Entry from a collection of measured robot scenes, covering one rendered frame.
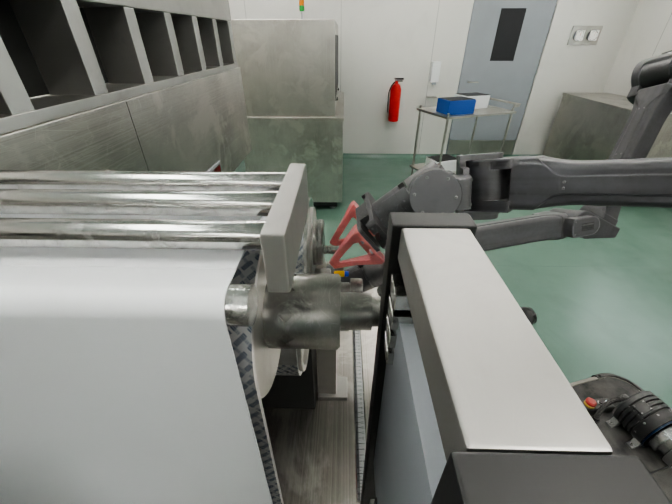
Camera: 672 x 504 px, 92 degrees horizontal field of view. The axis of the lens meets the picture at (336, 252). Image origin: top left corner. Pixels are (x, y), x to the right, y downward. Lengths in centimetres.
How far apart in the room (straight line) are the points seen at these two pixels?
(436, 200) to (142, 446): 34
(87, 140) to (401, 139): 477
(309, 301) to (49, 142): 43
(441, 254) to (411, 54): 489
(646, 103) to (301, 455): 101
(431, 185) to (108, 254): 31
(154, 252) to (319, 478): 55
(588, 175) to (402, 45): 464
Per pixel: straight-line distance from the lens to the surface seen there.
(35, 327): 21
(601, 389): 194
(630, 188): 45
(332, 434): 71
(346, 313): 27
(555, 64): 567
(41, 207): 26
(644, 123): 99
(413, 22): 503
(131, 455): 29
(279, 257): 16
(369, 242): 45
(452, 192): 39
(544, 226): 81
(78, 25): 69
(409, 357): 19
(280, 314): 26
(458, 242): 19
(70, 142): 61
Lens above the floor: 153
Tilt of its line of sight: 33 degrees down
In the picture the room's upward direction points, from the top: straight up
